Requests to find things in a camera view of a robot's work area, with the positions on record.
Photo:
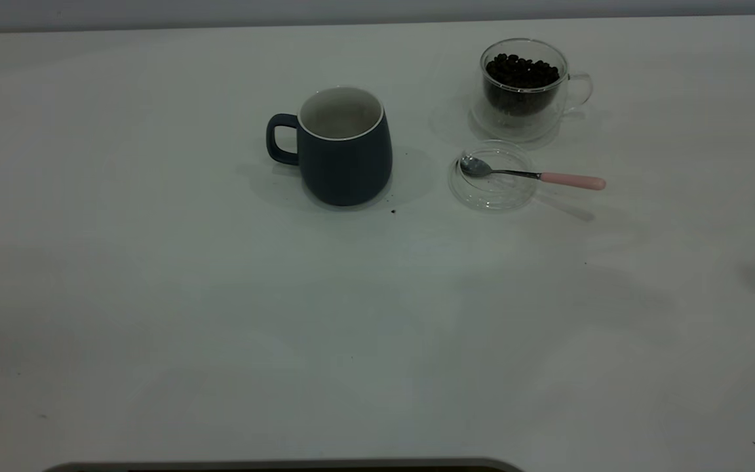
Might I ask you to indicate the clear double-wall glass cup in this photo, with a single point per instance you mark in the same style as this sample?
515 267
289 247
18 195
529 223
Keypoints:
492 121

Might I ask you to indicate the clear round glass lid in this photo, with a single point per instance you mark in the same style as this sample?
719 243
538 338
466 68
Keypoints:
492 195

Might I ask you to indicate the dark grey ceramic mug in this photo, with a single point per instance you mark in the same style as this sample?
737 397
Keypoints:
345 170

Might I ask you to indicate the roasted coffee beans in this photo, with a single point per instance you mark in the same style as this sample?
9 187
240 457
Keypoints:
522 75

